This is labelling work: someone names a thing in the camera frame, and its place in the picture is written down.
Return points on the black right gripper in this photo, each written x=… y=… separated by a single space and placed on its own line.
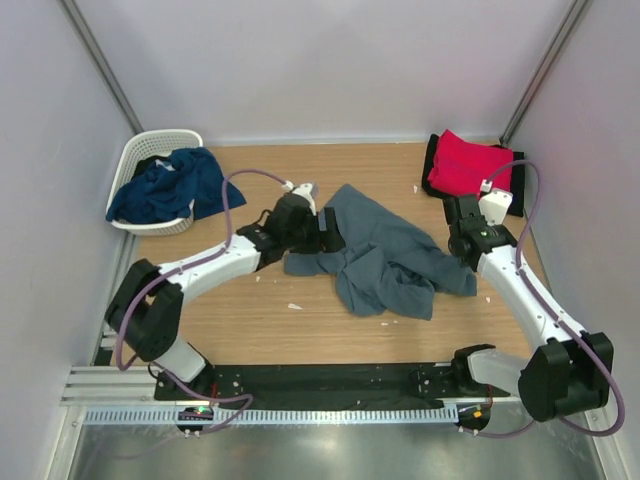
x=488 y=224

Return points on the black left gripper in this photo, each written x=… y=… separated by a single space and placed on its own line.
x=323 y=241

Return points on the grey-blue t shirt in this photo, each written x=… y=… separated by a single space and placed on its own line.
x=388 y=264

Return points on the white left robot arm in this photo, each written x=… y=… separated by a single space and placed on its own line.
x=147 y=307

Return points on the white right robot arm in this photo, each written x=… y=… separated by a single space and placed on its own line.
x=569 y=371

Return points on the folded black t shirt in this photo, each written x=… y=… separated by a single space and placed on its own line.
x=512 y=179

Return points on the folded pink t shirt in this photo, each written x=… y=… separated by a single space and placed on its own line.
x=459 y=167

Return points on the navy blue t shirt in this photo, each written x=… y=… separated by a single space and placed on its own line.
x=195 y=186

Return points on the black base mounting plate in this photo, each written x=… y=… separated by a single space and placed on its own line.
x=339 y=387

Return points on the black garment in basket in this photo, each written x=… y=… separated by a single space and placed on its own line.
x=153 y=168

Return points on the right wrist camera housing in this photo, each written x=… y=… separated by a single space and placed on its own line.
x=494 y=206

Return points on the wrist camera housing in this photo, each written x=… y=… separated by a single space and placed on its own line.
x=307 y=191
x=494 y=206

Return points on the left wrist camera housing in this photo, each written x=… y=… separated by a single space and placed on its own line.
x=307 y=191

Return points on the white slotted cable duct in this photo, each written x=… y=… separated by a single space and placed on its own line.
x=194 y=415

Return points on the right aluminium corner post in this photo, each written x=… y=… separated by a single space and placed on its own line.
x=561 y=38

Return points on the aluminium corner post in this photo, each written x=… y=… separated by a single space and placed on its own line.
x=91 y=45
x=561 y=38

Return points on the aluminium frame rail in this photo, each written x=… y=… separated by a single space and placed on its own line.
x=107 y=386

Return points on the left aluminium corner post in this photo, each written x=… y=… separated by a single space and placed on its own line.
x=91 y=45

